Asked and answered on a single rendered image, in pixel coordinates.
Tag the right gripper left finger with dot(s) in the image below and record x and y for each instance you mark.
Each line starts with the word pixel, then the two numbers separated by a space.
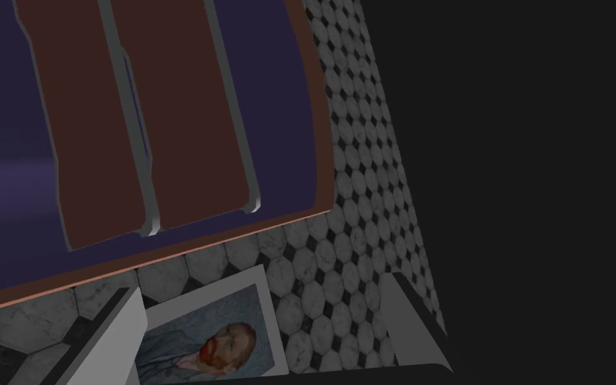
pixel 106 342

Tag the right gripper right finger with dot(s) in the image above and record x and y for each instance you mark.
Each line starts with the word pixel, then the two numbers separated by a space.
pixel 412 331

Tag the framed portrait picture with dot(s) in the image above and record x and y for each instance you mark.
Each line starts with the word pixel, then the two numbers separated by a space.
pixel 217 337

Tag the brown and purple cupboard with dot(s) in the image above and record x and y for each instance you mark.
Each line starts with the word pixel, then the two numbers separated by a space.
pixel 142 133

